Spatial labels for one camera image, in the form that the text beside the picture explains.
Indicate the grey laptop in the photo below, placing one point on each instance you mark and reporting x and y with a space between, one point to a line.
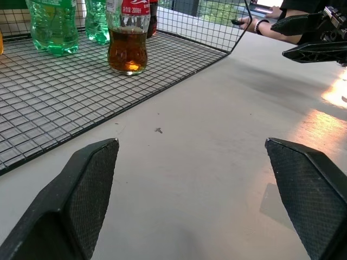
261 6

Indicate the large green plastic bottle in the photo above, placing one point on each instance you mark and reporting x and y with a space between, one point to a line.
54 32

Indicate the orange-brown object edge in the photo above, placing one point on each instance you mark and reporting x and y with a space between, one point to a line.
1 43

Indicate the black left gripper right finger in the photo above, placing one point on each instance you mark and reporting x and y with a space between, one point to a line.
306 195

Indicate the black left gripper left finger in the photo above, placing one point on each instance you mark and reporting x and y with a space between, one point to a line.
81 195

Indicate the dark cola bottle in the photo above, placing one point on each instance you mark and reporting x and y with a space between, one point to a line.
152 19

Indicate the cola glass bottle red label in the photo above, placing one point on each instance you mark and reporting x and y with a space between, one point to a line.
127 46

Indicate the person's hand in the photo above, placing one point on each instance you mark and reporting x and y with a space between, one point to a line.
249 23

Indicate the person's black clothed torso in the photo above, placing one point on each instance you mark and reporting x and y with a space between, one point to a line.
301 7

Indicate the small dark handheld object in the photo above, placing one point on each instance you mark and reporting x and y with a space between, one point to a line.
238 22

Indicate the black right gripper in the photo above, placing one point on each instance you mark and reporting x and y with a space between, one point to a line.
334 24

